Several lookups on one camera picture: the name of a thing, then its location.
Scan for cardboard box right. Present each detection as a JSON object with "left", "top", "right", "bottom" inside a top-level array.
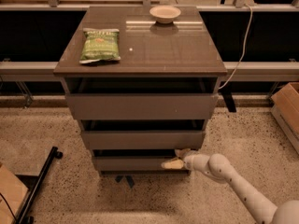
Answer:
[{"left": 271, "top": 82, "right": 299, "bottom": 154}]

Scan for white cable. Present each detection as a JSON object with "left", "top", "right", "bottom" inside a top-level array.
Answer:
[{"left": 218, "top": 4, "right": 254, "bottom": 91}]

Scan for black wheeled stand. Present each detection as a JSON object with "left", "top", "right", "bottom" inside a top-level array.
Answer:
[{"left": 16, "top": 147, "right": 63, "bottom": 224}]

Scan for grey top drawer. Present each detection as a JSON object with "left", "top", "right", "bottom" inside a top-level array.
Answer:
[{"left": 64, "top": 77, "right": 220, "bottom": 121}]

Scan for black cable left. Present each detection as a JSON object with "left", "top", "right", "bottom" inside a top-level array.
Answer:
[{"left": 0, "top": 192, "right": 19, "bottom": 223}]

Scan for black bracket leg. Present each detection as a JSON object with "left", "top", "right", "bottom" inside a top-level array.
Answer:
[{"left": 221, "top": 84, "right": 236, "bottom": 113}]

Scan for beige bowl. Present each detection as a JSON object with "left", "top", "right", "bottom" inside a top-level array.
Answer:
[{"left": 149, "top": 6, "right": 181, "bottom": 24}]

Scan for grey drawer cabinet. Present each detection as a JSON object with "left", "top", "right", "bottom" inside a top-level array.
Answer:
[{"left": 52, "top": 5, "right": 228, "bottom": 176}]

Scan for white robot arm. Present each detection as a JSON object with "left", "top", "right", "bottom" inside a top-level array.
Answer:
[{"left": 161, "top": 149, "right": 299, "bottom": 224}]

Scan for grey bottom drawer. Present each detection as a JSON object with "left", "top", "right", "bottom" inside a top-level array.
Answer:
[{"left": 92, "top": 149, "right": 178, "bottom": 173}]

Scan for green chip bag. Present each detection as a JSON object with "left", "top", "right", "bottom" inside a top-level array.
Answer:
[{"left": 79, "top": 28, "right": 121, "bottom": 63}]

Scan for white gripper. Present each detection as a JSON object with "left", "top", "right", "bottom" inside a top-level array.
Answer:
[{"left": 161, "top": 148, "right": 209, "bottom": 172}]

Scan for grey drawer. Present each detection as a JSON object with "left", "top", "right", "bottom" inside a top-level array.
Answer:
[
  {"left": 81, "top": 119, "right": 206, "bottom": 149},
  {"left": 92, "top": 149, "right": 178, "bottom": 173},
  {"left": 64, "top": 77, "right": 220, "bottom": 121}
]

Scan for blue tape cross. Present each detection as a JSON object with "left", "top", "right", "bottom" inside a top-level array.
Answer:
[{"left": 115, "top": 175, "right": 135, "bottom": 189}]

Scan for grey middle drawer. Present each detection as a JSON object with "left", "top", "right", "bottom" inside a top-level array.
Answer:
[{"left": 81, "top": 119, "right": 206, "bottom": 149}]

